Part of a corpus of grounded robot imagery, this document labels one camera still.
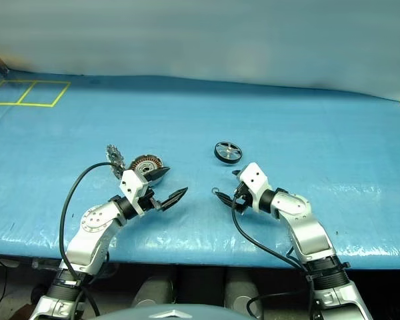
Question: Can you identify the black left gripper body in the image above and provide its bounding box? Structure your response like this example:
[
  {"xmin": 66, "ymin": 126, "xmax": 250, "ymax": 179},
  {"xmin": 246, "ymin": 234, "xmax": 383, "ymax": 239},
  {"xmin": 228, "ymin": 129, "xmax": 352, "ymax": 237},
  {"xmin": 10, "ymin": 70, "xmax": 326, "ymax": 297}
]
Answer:
[{"xmin": 138, "ymin": 187, "xmax": 163, "ymax": 215}]

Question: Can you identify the copper-wound motor stator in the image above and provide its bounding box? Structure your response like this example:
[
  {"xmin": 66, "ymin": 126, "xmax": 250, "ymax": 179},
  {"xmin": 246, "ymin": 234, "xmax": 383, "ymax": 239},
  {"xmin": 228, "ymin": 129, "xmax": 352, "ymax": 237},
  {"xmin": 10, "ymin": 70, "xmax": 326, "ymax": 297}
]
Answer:
[{"xmin": 124, "ymin": 154, "xmax": 165, "ymax": 178}]

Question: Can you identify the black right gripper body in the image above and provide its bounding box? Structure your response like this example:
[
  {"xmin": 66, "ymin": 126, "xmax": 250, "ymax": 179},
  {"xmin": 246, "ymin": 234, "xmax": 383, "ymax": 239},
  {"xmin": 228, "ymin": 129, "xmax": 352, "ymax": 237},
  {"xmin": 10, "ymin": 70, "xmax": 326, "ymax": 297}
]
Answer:
[{"xmin": 233, "ymin": 181, "xmax": 255, "ymax": 216}]

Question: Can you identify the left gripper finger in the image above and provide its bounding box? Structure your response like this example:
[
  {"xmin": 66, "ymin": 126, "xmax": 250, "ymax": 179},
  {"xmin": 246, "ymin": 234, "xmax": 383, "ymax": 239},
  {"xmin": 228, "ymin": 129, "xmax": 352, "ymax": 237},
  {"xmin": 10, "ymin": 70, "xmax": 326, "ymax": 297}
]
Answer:
[
  {"xmin": 157, "ymin": 187, "xmax": 189, "ymax": 212},
  {"xmin": 145, "ymin": 166, "xmax": 171, "ymax": 187}
]

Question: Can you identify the grey rounded cylinder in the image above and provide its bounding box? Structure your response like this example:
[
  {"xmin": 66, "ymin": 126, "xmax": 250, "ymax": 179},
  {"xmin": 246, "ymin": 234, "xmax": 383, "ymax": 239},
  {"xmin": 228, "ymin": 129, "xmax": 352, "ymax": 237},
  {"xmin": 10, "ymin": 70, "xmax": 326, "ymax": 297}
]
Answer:
[
  {"xmin": 132, "ymin": 277, "xmax": 175, "ymax": 309},
  {"xmin": 223, "ymin": 276, "xmax": 265, "ymax": 320}
]

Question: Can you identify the grey robot torso with logo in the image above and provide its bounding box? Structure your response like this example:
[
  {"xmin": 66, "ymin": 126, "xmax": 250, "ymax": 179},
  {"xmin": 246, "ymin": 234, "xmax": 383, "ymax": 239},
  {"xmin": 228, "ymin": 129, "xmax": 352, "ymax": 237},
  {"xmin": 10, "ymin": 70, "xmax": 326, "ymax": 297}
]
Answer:
[{"xmin": 95, "ymin": 301, "xmax": 245, "ymax": 320}]

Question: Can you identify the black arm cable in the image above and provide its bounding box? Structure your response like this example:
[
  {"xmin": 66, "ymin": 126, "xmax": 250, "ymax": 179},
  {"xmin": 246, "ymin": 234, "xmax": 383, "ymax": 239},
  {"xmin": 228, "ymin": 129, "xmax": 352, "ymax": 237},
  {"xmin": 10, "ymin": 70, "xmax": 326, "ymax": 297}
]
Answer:
[
  {"xmin": 59, "ymin": 161, "xmax": 121, "ymax": 317},
  {"xmin": 231, "ymin": 195, "xmax": 316, "ymax": 318}
]

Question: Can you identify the black wheel disc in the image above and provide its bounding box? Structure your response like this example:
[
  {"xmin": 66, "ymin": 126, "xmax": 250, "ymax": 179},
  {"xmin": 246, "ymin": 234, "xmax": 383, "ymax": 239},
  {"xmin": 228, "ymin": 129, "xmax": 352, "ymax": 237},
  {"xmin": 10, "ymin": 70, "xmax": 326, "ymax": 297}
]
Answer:
[{"xmin": 213, "ymin": 141, "xmax": 244, "ymax": 165}]

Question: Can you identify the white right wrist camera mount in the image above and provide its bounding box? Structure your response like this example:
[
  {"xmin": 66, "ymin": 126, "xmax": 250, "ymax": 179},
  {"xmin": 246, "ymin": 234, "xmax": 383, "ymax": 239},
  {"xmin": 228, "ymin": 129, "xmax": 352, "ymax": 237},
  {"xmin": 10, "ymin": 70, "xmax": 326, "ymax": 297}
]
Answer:
[{"xmin": 237, "ymin": 162, "xmax": 269, "ymax": 213}]

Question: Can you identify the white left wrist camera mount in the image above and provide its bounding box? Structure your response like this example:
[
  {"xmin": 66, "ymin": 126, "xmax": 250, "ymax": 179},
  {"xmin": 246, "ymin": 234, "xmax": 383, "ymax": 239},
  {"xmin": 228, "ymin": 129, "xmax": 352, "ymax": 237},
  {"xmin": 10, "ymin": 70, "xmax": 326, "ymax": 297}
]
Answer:
[{"xmin": 119, "ymin": 169, "xmax": 155, "ymax": 218}]

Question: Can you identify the small metal bracket part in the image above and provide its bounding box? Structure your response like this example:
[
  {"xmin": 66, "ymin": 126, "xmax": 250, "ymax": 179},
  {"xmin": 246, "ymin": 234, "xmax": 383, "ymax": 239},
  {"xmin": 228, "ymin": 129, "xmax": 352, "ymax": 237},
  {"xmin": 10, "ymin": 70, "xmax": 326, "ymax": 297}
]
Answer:
[{"xmin": 104, "ymin": 143, "xmax": 127, "ymax": 181}]

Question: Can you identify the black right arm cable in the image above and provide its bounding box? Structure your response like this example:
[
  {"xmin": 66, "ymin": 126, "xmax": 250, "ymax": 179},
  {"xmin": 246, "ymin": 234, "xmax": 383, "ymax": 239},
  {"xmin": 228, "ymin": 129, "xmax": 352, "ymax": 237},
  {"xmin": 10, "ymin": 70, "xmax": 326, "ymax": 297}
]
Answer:
[{"xmin": 231, "ymin": 195, "xmax": 316, "ymax": 318}]

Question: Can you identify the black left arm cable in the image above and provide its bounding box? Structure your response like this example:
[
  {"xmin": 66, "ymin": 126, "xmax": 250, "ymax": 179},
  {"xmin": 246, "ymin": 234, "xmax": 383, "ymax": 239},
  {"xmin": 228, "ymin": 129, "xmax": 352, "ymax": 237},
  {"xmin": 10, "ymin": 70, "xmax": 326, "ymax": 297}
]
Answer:
[{"xmin": 59, "ymin": 161, "xmax": 121, "ymax": 317}]

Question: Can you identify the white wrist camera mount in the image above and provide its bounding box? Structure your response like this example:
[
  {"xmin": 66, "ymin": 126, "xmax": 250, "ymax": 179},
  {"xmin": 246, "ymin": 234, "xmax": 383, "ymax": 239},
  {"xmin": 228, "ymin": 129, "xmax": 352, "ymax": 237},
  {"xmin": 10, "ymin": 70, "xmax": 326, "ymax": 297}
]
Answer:
[
  {"xmin": 237, "ymin": 162, "xmax": 269, "ymax": 213},
  {"xmin": 119, "ymin": 169, "xmax": 155, "ymax": 218}
]

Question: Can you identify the blue table cover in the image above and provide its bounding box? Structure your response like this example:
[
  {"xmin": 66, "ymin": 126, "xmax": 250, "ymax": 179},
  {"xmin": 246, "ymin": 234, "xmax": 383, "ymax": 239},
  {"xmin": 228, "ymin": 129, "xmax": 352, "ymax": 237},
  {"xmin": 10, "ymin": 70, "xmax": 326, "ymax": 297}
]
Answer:
[{"xmin": 0, "ymin": 68, "xmax": 400, "ymax": 268}]

